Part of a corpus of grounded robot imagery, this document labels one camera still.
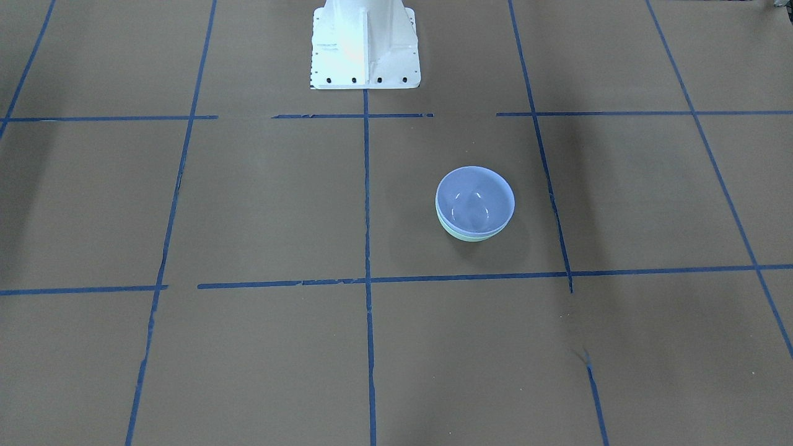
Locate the blue bowl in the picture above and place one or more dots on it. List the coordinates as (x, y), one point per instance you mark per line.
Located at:
(474, 198)

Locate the green bowl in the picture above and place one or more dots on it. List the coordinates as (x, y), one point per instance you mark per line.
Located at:
(469, 236)

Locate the white pedestal column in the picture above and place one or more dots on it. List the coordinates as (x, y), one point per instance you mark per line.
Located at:
(364, 45)

